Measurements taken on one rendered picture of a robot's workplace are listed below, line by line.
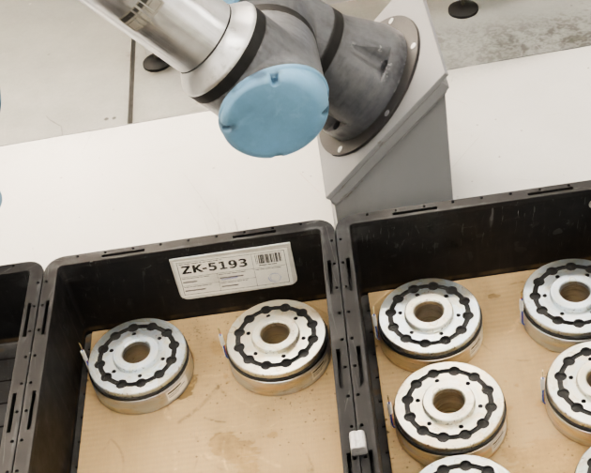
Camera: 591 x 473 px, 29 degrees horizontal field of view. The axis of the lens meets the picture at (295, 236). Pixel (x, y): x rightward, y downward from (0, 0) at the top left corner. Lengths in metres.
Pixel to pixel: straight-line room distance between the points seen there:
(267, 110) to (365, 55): 0.22
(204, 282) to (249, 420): 0.16
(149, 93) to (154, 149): 1.37
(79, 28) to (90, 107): 0.40
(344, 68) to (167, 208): 0.37
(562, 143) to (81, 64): 1.90
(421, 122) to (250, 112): 0.25
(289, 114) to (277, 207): 0.37
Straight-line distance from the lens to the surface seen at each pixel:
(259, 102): 1.18
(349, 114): 1.36
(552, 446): 1.09
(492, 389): 1.10
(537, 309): 1.16
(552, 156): 1.58
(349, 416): 1.00
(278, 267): 1.19
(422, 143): 1.36
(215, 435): 1.14
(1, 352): 1.29
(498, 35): 3.06
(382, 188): 1.40
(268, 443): 1.12
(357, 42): 1.36
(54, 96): 3.16
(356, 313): 1.07
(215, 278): 1.20
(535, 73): 1.72
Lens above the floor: 1.71
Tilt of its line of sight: 43 degrees down
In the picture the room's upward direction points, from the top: 12 degrees counter-clockwise
